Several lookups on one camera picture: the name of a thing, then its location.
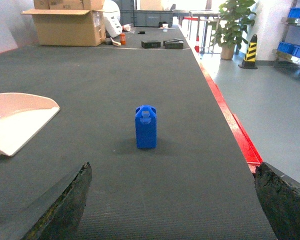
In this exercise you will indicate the steel shelf rack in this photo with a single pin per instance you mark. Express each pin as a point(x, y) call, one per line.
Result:
point(287, 54)

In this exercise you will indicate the white paper cup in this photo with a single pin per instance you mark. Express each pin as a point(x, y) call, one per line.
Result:
point(165, 27)

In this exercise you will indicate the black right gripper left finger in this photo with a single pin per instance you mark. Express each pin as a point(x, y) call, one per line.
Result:
point(56, 214)

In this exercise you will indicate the black box left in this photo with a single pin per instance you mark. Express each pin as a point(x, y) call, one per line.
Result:
point(150, 44)

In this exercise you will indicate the steel frame table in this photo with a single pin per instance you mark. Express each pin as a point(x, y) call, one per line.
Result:
point(202, 23)

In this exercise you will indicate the large open cardboard box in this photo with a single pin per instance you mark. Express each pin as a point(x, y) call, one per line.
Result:
point(70, 23)

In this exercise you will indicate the red conveyor table frame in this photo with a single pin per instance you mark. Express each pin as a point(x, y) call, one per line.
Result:
point(248, 149)

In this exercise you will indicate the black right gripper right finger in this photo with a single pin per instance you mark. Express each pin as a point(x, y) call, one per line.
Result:
point(279, 197)

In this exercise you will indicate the grey plastic crate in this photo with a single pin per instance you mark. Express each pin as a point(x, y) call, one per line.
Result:
point(146, 13)

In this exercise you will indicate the red white traffic cone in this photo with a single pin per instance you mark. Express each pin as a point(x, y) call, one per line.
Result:
point(197, 44)

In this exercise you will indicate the potted green plant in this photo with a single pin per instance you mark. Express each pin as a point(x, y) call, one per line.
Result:
point(235, 18)

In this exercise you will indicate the beige plastic dustpan tray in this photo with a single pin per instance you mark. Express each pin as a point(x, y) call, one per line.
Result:
point(22, 116)

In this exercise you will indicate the yellow black traffic cone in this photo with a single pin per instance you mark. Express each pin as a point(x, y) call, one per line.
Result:
point(249, 60)

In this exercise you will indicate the wooden brush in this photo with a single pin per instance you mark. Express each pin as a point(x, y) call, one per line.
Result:
point(115, 43)

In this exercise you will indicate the white bag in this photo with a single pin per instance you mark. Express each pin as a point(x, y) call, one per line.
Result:
point(112, 18)

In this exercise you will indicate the orange bottle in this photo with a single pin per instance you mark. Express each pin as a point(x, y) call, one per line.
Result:
point(122, 39)

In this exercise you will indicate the blue plastic block part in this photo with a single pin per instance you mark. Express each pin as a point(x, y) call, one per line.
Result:
point(146, 127)

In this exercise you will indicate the black box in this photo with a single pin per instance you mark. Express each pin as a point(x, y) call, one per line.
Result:
point(150, 44)
point(173, 44)

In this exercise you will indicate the black box right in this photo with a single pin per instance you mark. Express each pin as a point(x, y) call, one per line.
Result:
point(173, 44)

